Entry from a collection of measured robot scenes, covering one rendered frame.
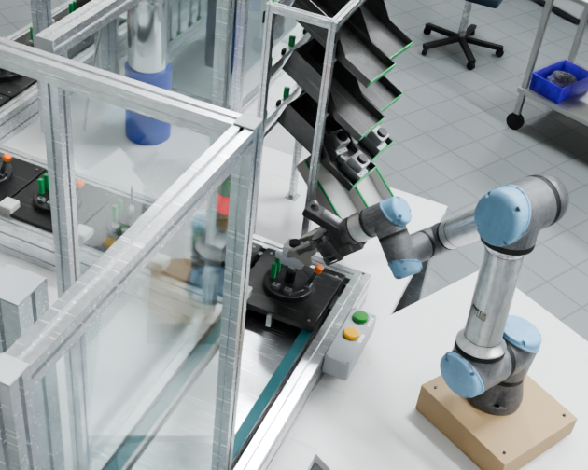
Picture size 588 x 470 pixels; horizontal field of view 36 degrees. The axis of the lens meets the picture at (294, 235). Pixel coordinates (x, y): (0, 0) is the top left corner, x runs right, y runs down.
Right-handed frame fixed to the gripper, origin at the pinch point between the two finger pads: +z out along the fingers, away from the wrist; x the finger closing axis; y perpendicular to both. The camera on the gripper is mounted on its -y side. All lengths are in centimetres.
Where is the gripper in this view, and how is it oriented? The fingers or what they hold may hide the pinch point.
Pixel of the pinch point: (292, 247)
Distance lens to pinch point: 241.4
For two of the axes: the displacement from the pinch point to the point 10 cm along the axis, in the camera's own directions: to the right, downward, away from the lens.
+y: 5.6, 7.8, 2.6
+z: -7.2, 3.2, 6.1
